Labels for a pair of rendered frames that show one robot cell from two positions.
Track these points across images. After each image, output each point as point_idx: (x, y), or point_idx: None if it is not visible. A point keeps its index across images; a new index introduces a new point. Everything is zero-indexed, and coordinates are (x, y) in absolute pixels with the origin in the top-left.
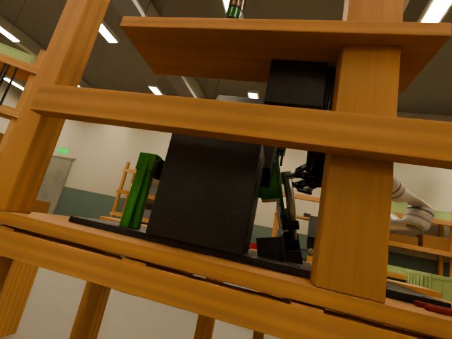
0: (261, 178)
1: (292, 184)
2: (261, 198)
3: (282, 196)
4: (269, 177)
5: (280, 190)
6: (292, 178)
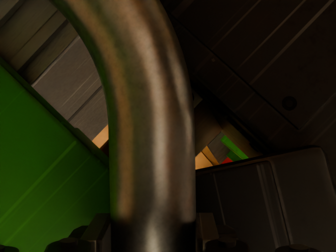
0: (281, 56)
1: (104, 243)
2: (82, 133)
3: (56, 118)
4: (223, 167)
5: (103, 156)
6: (198, 232)
